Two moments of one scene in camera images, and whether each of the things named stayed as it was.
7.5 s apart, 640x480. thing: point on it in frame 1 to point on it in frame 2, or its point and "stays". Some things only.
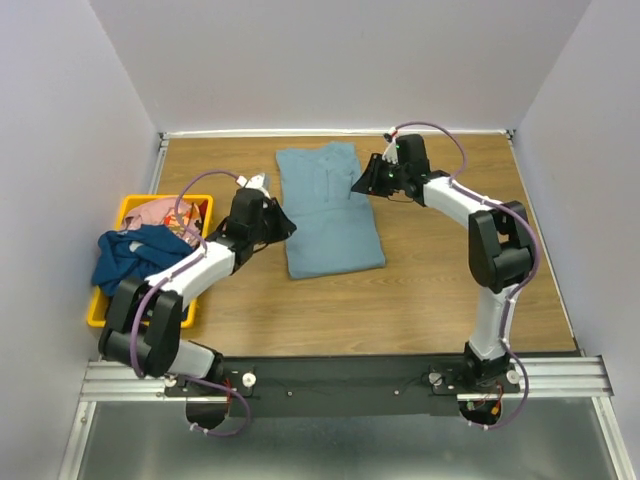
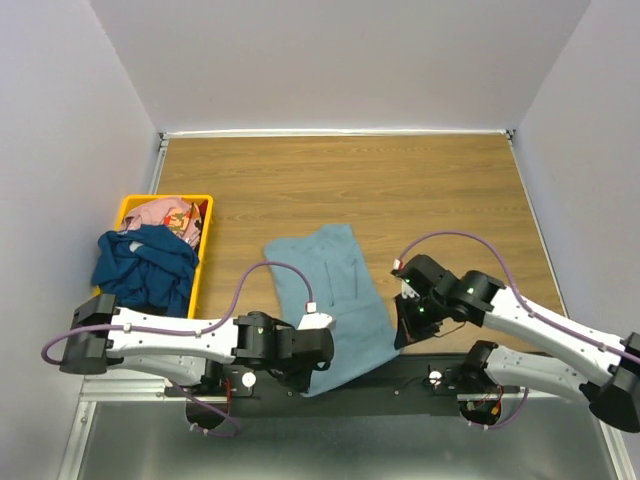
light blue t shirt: [336, 230] to [343, 287]
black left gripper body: [258, 233] to [293, 375]
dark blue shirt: [135, 253] stays
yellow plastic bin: [96, 317] stays
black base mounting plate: [339, 386] stays
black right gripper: [367, 183] to [407, 330]
